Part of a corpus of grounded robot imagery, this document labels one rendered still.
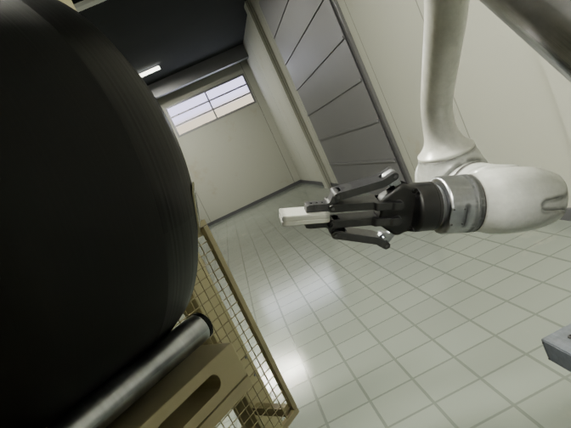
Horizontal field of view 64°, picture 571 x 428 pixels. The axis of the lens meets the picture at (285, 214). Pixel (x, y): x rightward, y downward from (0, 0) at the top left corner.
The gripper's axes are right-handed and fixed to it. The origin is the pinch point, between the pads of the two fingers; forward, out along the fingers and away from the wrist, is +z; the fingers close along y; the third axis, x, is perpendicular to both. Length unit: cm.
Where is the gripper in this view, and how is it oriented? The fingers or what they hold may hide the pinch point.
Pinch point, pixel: (303, 215)
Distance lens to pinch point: 66.3
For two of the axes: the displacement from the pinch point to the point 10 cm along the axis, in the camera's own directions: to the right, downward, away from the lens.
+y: -0.1, 9.0, 4.4
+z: -9.8, 0.7, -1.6
